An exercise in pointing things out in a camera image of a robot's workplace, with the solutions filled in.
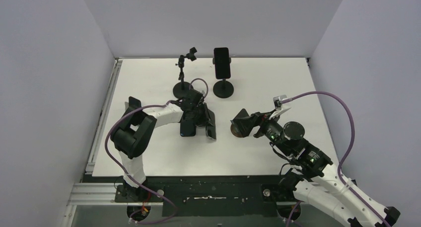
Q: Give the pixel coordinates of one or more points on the brown base phone stand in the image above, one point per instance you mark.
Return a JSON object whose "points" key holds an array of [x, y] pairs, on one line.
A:
{"points": [[235, 131]]}

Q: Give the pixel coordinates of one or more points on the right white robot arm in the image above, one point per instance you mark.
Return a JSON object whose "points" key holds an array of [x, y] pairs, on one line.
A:
{"points": [[313, 177]]}

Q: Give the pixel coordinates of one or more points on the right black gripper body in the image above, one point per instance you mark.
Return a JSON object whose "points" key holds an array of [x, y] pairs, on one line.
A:
{"points": [[259, 123]]}

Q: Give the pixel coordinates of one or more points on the aluminium rail left edge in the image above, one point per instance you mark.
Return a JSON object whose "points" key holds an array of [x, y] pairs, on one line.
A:
{"points": [[103, 117]]}

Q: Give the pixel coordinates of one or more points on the black phone stand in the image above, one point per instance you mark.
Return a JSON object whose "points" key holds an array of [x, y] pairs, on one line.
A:
{"points": [[223, 88], [181, 88]]}

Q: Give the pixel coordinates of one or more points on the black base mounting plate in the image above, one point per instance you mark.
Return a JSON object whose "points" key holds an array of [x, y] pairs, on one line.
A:
{"points": [[203, 196]]}

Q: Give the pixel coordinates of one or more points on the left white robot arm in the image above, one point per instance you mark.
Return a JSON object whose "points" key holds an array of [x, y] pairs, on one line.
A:
{"points": [[132, 133]]}

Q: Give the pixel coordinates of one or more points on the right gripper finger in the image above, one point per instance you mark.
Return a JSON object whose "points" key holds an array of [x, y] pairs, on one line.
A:
{"points": [[245, 127], [244, 116]]}

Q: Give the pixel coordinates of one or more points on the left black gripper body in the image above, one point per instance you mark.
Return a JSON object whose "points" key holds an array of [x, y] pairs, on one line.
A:
{"points": [[199, 116]]}

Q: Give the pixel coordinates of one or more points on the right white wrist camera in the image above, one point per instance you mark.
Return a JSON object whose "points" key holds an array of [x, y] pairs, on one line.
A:
{"points": [[280, 106]]}

